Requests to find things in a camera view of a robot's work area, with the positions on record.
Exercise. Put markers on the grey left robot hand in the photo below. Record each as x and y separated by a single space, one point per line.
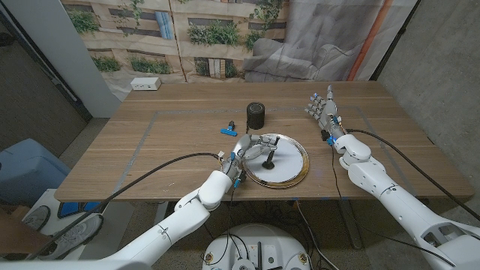
243 148

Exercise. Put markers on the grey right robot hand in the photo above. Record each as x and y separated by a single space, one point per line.
328 112

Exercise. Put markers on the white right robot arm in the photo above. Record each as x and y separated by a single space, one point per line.
405 210

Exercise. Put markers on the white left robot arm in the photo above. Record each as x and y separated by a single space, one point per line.
168 228

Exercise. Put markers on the black cylindrical speaker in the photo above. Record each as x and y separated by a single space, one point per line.
255 116

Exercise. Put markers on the white plate with gold rim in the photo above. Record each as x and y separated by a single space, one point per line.
288 165

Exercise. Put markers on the blue and black clip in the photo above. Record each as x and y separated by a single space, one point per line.
228 131

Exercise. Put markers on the white robot torso base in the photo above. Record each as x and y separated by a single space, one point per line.
262 240

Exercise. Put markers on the black backdrop stand pole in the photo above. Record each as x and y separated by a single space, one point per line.
395 41

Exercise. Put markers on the white table leg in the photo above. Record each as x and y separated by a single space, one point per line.
161 212
350 225

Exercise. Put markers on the printed fabric backdrop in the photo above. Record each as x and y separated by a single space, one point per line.
225 37

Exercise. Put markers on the white power strip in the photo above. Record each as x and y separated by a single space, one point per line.
145 83

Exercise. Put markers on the grey sneaker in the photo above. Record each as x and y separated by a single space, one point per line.
71 236
35 217

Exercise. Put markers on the white robot body edge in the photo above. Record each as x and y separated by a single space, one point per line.
75 265

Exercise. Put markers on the blue plastic bin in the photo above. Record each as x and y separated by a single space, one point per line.
30 172

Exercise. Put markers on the person's leg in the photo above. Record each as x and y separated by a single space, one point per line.
15 236

